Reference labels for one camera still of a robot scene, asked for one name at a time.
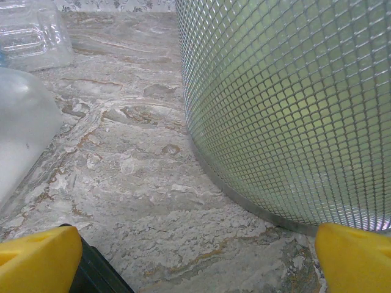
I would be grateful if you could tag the clear ribbed plastic bottle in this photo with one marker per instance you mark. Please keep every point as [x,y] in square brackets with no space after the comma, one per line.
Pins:
[30,36]

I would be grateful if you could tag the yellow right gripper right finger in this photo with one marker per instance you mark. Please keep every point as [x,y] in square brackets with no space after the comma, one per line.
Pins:
[357,265]

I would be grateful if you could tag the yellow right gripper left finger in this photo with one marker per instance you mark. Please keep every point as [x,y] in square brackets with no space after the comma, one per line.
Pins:
[36,265]

